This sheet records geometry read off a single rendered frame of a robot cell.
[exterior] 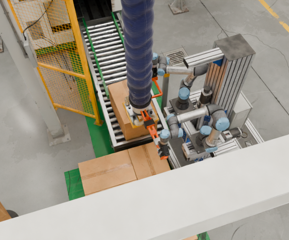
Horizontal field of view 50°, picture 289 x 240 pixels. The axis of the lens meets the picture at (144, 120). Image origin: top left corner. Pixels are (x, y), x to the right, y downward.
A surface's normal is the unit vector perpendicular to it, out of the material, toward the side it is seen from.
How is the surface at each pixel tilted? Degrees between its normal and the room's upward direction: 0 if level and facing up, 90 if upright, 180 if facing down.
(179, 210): 0
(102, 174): 0
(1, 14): 90
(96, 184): 0
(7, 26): 90
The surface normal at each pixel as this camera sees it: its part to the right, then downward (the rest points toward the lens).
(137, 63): -0.16, 0.71
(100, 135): -0.01, -0.55
